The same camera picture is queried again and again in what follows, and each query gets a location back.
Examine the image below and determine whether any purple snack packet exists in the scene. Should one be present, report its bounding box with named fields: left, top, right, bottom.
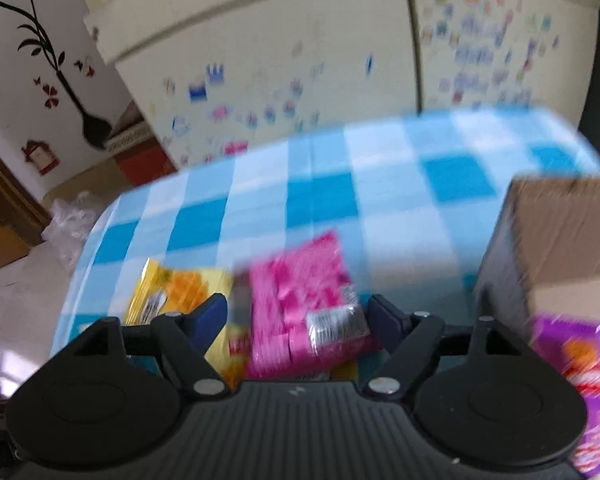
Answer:
left=527, top=312, right=600, bottom=480

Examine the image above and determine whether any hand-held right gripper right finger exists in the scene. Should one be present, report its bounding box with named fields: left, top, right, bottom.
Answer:
left=362, top=295, right=533, bottom=403

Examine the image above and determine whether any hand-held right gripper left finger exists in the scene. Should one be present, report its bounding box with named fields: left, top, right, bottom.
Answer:
left=67, top=294, right=231, bottom=401

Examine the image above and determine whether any yellow snack packet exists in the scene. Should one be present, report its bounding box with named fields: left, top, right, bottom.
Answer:
left=122, top=257, right=358, bottom=391

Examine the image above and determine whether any blue white checkered tablecloth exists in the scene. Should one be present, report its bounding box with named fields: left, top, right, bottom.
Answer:
left=50, top=105, right=600, bottom=361

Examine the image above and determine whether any brown wooden door frame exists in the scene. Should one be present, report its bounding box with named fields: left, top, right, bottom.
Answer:
left=0, top=130, right=53, bottom=271

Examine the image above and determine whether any red brown cardboard box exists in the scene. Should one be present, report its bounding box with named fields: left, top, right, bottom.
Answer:
left=102, top=100, right=178, bottom=188

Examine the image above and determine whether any pink snack packet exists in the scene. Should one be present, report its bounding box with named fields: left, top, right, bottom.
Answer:
left=232, top=230, right=381, bottom=381

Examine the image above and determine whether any black flower spoon wall decal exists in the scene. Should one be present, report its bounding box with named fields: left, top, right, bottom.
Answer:
left=0, top=0, right=113, bottom=151

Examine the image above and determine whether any clear plastic bag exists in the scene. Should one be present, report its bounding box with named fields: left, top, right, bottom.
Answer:
left=40, top=192, right=113, bottom=276

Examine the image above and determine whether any red frame wall decal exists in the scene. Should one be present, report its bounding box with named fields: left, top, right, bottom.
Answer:
left=21, top=139, right=61, bottom=176

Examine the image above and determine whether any cream cabinet with stickers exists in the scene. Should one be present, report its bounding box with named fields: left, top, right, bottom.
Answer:
left=82, top=0, right=600, bottom=171

